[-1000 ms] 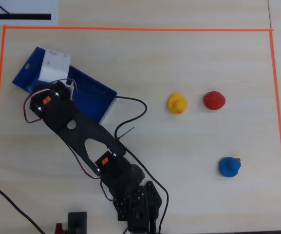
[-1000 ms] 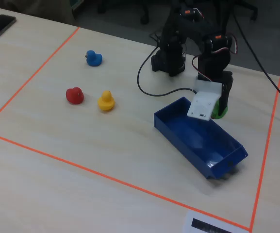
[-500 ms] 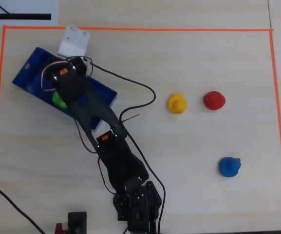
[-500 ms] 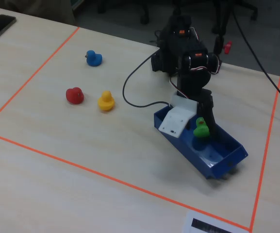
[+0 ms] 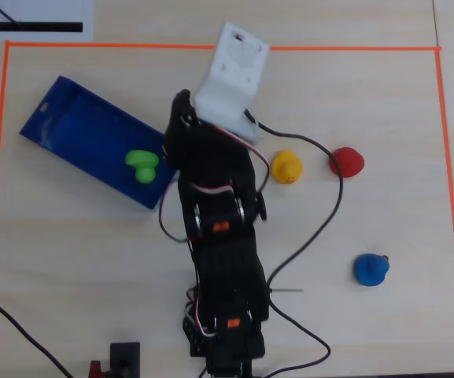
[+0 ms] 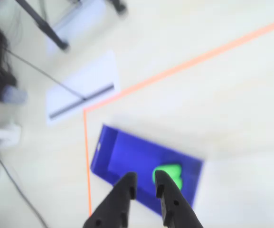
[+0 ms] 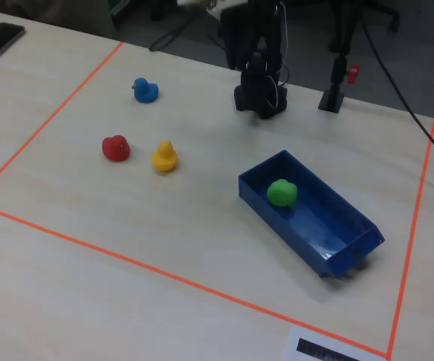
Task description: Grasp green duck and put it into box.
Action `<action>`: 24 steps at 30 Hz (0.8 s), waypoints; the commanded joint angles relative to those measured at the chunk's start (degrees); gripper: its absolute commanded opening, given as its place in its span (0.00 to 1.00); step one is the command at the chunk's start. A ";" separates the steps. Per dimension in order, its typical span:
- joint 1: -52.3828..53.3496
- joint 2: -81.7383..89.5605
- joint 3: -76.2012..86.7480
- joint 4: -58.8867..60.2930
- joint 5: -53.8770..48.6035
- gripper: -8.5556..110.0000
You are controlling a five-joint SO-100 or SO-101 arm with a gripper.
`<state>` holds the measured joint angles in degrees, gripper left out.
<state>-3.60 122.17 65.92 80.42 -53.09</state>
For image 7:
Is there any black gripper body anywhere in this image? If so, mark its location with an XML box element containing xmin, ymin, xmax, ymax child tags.
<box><xmin>240</xmin><ymin>52</ymin><xmax>277</xmax><ymax>91</ymax></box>

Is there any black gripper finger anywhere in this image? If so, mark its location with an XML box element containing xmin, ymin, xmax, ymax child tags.
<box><xmin>234</xmin><ymin>84</ymin><xmax>257</xmax><ymax>114</ymax></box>
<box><xmin>263</xmin><ymin>85</ymin><xmax>289</xmax><ymax>120</ymax></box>

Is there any green rubber duck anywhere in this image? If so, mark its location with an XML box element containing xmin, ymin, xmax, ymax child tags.
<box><xmin>266</xmin><ymin>178</ymin><xmax>299</xmax><ymax>208</ymax></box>

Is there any blue rubber duck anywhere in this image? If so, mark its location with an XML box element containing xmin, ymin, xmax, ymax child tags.
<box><xmin>131</xmin><ymin>77</ymin><xmax>160</xmax><ymax>104</ymax></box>

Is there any yellow rubber duck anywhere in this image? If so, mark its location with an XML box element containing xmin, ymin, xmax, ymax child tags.
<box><xmin>150</xmin><ymin>140</ymin><xmax>179</xmax><ymax>174</ymax></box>

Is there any blue plastic box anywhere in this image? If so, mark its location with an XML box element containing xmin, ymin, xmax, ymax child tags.
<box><xmin>238</xmin><ymin>149</ymin><xmax>386</xmax><ymax>280</ymax></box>

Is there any red rubber duck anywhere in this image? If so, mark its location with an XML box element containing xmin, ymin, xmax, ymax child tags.
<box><xmin>101</xmin><ymin>135</ymin><xmax>132</xmax><ymax>163</ymax></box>

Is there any red clamp knob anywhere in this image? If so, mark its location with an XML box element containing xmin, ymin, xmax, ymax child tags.
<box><xmin>345</xmin><ymin>62</ymin><xmax>361</xmax><ymax>85</ymax></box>

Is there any long orange tape strip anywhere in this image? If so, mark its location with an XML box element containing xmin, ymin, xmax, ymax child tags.
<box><xmin>0</xmin><ymin>41</ymin><xmax>125</xmax><ymax>200</ymax></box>
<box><xmin>385</xmin><ymin>118</ymin><xmax>434</xmax><ymax>358</ymax></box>
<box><xmin>0</xmin><ymin>202</ymin><xmax>390</xmax><ymax>358</ymax></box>

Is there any white paper label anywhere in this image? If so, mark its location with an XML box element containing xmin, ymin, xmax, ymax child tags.
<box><xmin>281</xmin><ymin>324</ymin><xmax>387</xmax><ymax>361</ymax></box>

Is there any thin grey robot cable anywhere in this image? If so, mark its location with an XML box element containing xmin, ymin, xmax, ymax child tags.
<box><xmin>267</xmin><ymin>2</ymin><xmax>290</xmax><ymax>108</ymax></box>

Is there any black camera stand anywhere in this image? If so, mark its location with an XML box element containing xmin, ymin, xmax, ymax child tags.
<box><xmin>317</xmin><ymin>0</ymin><xmax>361</xmax><ymax>114</ymax></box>

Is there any thick black cable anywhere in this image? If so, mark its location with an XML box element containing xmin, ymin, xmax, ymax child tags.
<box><xmin>357</xmin><ymin>14</ymin><xmax>434</xmax><ymax>171</ymax></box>
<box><xmin>147</xmin><ymin>11</ymin><xmax>206</xmax><ymax>53</ymax></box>

